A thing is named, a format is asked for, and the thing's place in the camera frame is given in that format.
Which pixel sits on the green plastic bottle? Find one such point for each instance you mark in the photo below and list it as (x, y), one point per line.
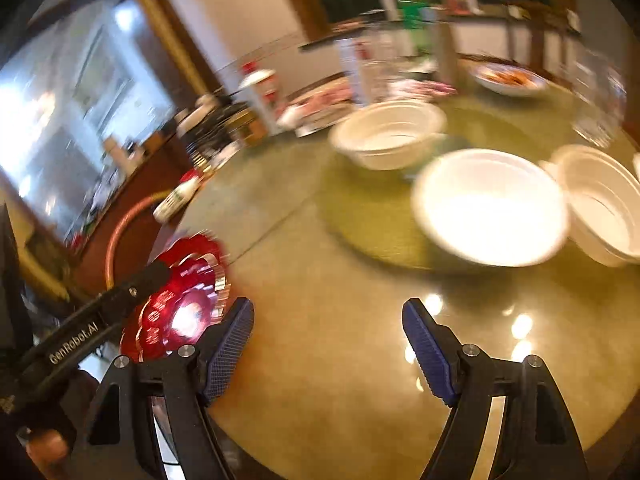
(412, 10)

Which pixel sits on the white liquor bottle red cap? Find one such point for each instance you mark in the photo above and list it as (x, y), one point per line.
(260, 95)

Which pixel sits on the black fur-lined boots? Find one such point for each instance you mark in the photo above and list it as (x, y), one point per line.
(207, 125)

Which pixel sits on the white disposable bowl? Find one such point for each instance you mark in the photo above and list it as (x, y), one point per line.
(602, 205)
(390, 132)
(637, 166)
(492, 207)

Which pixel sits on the person's left hand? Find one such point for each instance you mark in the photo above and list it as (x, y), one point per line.
(46, 452)

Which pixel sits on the pink cloth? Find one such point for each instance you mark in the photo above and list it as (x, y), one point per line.
(325, 99)

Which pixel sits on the red scalloped plate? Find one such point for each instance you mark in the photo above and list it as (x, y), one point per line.
(165, 312)

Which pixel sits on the glass jar gold lid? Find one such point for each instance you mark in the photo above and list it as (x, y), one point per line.
(245, 127)

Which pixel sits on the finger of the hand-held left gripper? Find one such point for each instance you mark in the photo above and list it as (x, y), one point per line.
(135, 290)

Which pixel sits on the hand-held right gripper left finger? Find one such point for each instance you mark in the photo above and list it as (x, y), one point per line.
(229, 355)

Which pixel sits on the glass turntable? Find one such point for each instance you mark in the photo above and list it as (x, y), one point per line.
(370, 210)

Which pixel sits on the folded round brown table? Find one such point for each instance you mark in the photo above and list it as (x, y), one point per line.
(140, 185)

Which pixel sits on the white milk bottle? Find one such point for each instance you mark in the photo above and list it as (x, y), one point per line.
(175, 201)

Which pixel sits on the clear drinking glass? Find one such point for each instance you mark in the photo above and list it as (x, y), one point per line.
(600, 100)

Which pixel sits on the white and blue tube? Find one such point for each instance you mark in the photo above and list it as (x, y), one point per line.
(352, 70)

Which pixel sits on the stainless steel thermos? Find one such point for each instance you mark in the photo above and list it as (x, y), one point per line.
(446, 52)

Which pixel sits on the plate with food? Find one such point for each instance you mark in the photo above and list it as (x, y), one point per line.
(510, 79)

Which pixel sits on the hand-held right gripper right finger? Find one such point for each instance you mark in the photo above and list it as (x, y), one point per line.
(429, 355)

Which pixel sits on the clear plastic bottle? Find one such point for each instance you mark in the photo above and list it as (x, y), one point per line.
(380, 62)

